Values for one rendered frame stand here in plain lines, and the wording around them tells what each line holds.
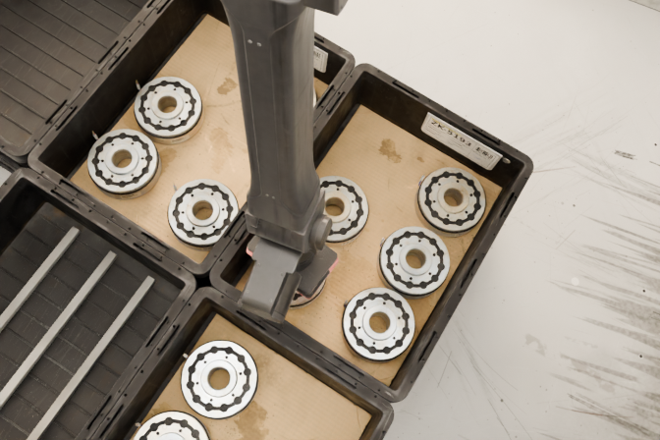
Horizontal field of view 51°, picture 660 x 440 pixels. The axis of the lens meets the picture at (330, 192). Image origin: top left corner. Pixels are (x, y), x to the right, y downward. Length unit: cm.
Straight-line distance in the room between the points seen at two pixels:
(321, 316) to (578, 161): 58
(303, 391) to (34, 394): 36
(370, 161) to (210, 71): 30
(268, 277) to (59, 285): 40
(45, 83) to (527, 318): 87
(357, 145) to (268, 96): 58
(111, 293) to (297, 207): 45
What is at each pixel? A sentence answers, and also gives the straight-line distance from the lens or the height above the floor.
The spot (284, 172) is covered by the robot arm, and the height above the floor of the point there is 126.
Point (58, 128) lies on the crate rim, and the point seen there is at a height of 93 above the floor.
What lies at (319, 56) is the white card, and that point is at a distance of 107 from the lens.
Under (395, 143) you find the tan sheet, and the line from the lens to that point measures 110.
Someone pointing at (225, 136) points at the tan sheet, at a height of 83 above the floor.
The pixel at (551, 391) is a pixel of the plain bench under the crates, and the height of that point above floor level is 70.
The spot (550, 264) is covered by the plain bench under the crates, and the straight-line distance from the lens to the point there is 124.
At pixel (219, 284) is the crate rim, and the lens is 91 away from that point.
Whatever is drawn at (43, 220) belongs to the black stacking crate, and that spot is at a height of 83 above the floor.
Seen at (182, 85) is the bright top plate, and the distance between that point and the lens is 110.
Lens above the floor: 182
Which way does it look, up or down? 70 degrees down
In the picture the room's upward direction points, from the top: 11 degrees clockwise
